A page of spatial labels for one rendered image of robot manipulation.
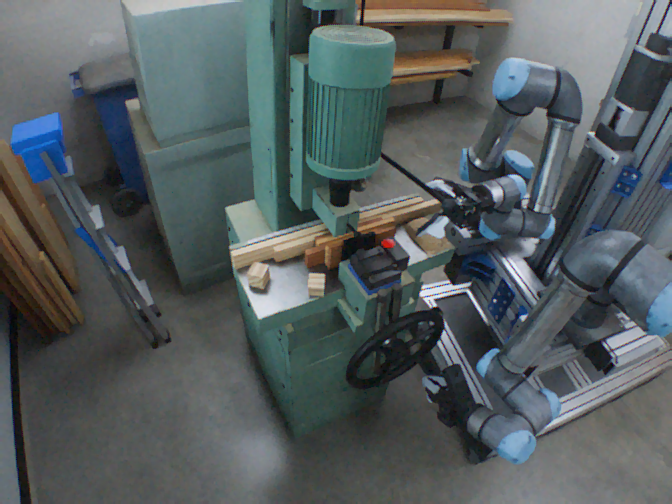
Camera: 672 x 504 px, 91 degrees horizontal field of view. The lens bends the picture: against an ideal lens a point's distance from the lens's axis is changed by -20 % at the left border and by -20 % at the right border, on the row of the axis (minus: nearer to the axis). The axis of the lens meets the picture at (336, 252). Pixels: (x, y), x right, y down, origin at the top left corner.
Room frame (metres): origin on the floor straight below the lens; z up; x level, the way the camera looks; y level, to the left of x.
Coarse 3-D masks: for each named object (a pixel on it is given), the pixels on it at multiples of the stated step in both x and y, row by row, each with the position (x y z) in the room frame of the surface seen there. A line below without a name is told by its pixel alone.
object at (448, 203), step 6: (384, 156) 0.93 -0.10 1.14; (390, 162) 0.90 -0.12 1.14; (396, 162) 0.89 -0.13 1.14; (396, 168) 0.87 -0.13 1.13; (402, 168) 0.86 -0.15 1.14; (408, 174) 0.84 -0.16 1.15; (414, 180) 0.81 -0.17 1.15; (420, 180) 0.81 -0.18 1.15; (420, 186) 0.79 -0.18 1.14; (426, 186) 0.78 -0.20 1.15; (432, 192) 0.76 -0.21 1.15; (438, 198) 0.73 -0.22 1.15; (444, 198) 0.73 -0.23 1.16; (450, 198) 0.72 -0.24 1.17; (444, 204) 0.70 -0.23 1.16; (450, 204) 0.70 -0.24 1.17; (456, 204) 0.70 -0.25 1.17; (444, 210) 0.70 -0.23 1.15; (450, 210) 0.69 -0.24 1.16
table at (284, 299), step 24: (408, 240) 0.87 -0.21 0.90; (288, 264) 0.74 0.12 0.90; (408, 264) 0.77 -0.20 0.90; (432, 264) 0.82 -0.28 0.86; (240, 288) 0.68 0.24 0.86; (264, 288) 0.65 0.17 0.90; (288, 288) 0.65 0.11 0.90; (336, 288) 0.67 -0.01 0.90; (264, 312) 0.57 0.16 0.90; (288, 312) 0.59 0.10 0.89; (312, 312) 0.62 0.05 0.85
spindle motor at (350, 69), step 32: (320, 32) 0.83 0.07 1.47; (352, 32) 0.85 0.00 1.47; (384, 32) 0.88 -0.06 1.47; (320, 64) 0.78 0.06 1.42; (352, 64) 0.75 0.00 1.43; (384, 64) 0.78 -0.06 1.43; (320, 96) 0.78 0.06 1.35; (352, 96) 0.76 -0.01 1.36; (384, 96) 0.80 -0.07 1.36; (320, 128) 0.77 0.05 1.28; (352, 128) 0.76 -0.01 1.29; (320, 160) 0.77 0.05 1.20; (352, 160) 0.76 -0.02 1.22
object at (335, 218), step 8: (320, 192) 0.88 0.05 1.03; (328, 192) 0.88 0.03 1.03; (312, 200) 0.90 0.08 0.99; (320, 200) 0.86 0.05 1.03; (328, 200) 0.85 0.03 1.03; (320, 208) 0.85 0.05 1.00; (328, 208) 0.82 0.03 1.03; (336, 208) 0.82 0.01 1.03; (344, 208) 0.82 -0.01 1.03; (352, 208) 0.82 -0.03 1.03; (320, 216) 0.85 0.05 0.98; (328, 216) 0.81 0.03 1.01; (336, 216) 0.79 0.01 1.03; (344, 216) 0.79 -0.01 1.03; (352, 216) 0.81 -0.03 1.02; (328, 224) 0.81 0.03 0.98; (336, 224) 0.78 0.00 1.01; (344, 224) 0.79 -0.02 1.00; (352, 224) 0.81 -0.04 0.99; (336, 232) 0.78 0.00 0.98; (344, 232) 0.80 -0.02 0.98
